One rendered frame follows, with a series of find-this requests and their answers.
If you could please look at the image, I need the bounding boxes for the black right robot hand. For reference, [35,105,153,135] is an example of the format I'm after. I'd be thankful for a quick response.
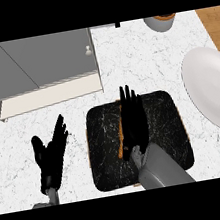
[110,82,153,163]

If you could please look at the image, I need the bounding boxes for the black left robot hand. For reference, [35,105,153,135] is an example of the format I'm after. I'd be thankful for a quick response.
[26,112,79,197]

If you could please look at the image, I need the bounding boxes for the black marbled tray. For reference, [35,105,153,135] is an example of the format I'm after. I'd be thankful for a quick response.
[79,86,198,194]

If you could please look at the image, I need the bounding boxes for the white round plate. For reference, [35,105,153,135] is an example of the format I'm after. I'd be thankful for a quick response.
[177,43,220,142]

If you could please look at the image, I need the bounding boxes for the white cabinet knob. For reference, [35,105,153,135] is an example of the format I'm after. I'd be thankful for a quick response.
[83,44,94,57]

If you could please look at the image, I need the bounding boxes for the grey cabinet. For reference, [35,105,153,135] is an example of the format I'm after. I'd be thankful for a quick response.
[0,27,107,122]

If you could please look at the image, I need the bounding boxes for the grey pot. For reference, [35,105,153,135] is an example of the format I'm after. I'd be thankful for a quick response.
[142,13,180,36]

